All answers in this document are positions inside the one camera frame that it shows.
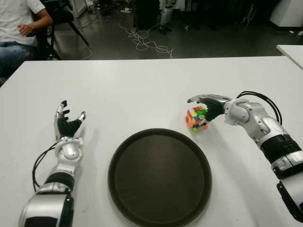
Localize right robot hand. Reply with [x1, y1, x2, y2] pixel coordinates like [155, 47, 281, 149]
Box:
[187, 94, 232, 124]

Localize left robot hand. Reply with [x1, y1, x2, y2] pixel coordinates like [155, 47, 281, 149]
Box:
[53, 100, 86, 140]

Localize multicolour Rubik's cube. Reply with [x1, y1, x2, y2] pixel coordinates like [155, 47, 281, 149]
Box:
[185, 106, 209, 133]

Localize white pillar with black base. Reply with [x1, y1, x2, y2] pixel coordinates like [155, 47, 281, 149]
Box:
[269, 0, 303, 31]

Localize silver humanoid robot legs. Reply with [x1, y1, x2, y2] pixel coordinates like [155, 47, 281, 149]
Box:
[158, 0, 177, 33]

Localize thin white floor cable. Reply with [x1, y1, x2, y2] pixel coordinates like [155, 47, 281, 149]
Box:
[78, 14, 93, 60]

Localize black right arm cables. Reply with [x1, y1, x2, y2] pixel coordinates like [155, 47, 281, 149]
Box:
[236, 91, 284, 124]

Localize tangled white floor cable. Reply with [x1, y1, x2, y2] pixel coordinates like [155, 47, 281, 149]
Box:
[118, 16, 175, 59]

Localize white side table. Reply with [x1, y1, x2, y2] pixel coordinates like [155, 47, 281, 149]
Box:
[276, 44, 303, 69]

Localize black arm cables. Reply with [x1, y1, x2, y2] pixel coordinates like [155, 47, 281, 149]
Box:
[32, 143, 60, 192]
[236, 91, 284, 124]

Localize white board panel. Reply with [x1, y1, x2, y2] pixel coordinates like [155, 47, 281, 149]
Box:
[71, 0, 87, 17]

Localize seated person in white shirt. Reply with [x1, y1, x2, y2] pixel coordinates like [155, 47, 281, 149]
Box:
[0, 0, 53, 79]

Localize dark round plate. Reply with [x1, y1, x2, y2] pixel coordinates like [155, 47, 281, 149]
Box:
[108, 128, 213, 227]

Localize black cabinet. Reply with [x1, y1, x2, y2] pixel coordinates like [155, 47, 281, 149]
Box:
[134, 0, 161, 29]

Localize silver folding frame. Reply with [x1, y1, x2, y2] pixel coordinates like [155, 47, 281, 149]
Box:
[241, 3, 258, 26]

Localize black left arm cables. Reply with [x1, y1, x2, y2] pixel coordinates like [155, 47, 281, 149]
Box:
[32, 143, 60, 192]

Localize black chair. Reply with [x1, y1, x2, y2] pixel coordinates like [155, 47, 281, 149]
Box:
[35, 0, 89, 61]

